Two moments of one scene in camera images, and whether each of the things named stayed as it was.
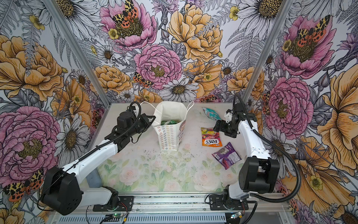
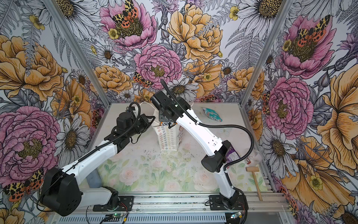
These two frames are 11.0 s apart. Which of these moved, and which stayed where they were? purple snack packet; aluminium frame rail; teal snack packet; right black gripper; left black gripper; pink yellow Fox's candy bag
Moved: right black gripper; pink yellow Fox's candy bag
Stayed: purple snack packet; left black gripper; aluminium frame rail; teal snack packet
